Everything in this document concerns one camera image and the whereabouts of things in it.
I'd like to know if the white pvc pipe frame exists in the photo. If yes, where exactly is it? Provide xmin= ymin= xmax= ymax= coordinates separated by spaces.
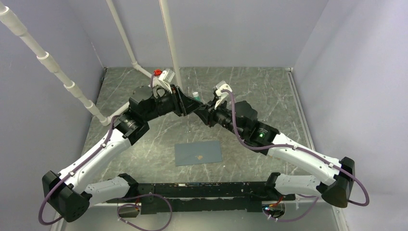
xmin=0 ymin=0 xmax=182 ymax=126

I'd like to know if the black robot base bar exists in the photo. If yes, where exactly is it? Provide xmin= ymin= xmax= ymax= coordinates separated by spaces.
xmin=108 ymin=181 xmax=295 ymax=215

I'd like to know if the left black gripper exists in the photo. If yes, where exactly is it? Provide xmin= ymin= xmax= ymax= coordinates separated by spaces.
xmin=143 ymin=84 xmax=203 ymax=122

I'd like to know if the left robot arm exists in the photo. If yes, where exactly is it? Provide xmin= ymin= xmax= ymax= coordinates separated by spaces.
xmin=38 ymin=85 xmax=203 ymax=225

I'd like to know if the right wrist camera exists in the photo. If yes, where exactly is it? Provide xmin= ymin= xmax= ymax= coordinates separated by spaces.
xmin=214 ymin=80 xmax=232 ymax=109

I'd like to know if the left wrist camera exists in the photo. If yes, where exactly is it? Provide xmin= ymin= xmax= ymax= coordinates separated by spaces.
xmin=151 ymin=68 xmax=175 ymax=93

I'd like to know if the green white glue stick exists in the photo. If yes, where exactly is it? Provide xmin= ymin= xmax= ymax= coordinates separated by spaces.
xmin=192 ymin=91 xmax=201 ymax=101

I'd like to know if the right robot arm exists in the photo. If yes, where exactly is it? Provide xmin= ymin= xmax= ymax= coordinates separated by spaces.
xmin=193 ymin=101 xmax=355 ymax=208

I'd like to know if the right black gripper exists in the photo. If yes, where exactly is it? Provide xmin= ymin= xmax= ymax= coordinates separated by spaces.
xmin=195 ymin=97 xmax=246 ymax=138

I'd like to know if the grey envelope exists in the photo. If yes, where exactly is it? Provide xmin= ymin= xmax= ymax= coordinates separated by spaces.
xmin=175 ymin=141 xmax=223 ymax=167

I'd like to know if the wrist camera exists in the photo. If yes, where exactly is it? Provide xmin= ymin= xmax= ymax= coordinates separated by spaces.
xmin=214 ymin=80 xmax=232 ymax=109
xmin=151 ymin=68 xmax=175 ymax=93

